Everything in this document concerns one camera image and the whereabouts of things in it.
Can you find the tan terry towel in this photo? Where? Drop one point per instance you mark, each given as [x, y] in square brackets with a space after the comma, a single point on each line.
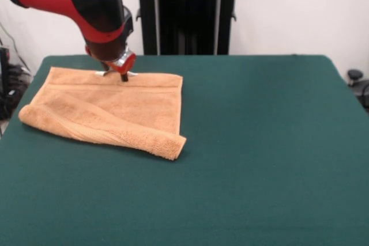
[115, 105]

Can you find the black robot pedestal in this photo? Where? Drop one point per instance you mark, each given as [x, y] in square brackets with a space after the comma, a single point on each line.
[187, 12]

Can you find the black power strip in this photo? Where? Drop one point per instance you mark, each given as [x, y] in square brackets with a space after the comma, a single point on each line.
[17, 77]

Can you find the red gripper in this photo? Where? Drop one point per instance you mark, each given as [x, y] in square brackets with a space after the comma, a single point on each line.
[125, 64]

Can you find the black chair base leg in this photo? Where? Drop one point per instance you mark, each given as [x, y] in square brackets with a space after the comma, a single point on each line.
[363, 90]

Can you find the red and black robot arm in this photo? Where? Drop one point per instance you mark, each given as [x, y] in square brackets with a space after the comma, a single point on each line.
[80, 7]

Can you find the black chair caster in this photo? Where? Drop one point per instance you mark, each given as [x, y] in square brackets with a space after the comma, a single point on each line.
[355, 74]

